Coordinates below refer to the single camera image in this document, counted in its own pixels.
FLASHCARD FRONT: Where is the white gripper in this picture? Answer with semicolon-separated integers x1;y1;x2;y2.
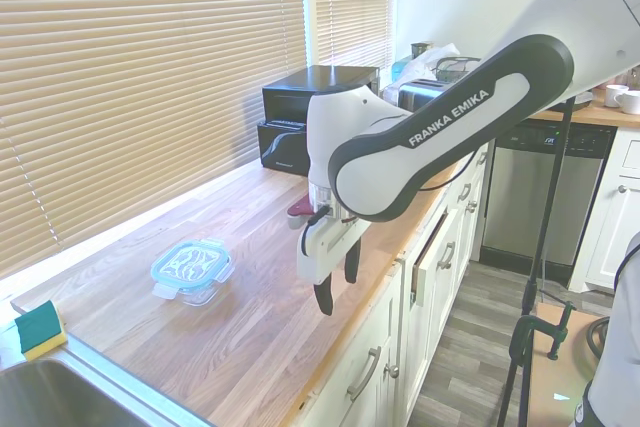
296;217;364;317

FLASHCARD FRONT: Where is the clear blue-rimmed container lid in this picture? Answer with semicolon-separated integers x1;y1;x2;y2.
150;238;235;299

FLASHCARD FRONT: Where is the square glass food container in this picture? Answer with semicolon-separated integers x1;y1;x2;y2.
174;270;234;308

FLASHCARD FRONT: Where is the white cabinet door ajar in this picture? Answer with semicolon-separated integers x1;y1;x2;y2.
409;206;462;309

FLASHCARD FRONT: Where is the white kitchen base cabinet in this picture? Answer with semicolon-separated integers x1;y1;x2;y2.
298;141;494;427

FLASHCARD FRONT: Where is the silver toaster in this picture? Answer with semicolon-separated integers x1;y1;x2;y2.
397;78;469;113

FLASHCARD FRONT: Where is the black toaster oven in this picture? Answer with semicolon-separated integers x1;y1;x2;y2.
256;64;382;177

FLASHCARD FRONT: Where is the stainless steel dishwasher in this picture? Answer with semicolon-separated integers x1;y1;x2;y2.
479;120;619;269

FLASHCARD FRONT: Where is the green bar clamp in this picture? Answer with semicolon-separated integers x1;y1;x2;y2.
509;300;576;363

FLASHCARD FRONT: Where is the white plastic bag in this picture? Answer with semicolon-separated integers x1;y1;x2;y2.
402;42;462;83

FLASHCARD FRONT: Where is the brown cardboard board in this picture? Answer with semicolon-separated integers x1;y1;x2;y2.
499;300;612;427

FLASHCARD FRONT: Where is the wide beige window blind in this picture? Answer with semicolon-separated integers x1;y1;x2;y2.
0;0;308;281

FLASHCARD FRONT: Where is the narrow beige window blind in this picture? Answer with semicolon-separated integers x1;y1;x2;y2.
313;0;394;71

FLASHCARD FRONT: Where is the yellow green sponge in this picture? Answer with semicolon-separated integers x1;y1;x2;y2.
13;299;69;362

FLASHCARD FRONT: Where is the stainless steel sink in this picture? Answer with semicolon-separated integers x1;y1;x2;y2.
0;341;217;427

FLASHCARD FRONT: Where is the small white mug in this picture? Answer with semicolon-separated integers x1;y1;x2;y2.
604;84;630;108

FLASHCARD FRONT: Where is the large white mug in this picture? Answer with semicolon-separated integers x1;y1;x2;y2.
613;91;640;115

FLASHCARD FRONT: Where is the silver bar cabinet handle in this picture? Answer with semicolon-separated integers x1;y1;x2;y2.
436;241;457;271
346;345;383;402

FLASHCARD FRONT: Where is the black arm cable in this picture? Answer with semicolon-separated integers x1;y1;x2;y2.
417;150;482;194

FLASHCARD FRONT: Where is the black camera tripod stand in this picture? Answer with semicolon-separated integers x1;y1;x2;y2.
497;94;577;427

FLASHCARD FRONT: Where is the black wire utensil basket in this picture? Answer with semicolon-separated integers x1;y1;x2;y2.
435;55;484;81

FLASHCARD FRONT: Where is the black coiled hose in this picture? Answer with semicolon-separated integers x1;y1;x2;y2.
585;316;609;361

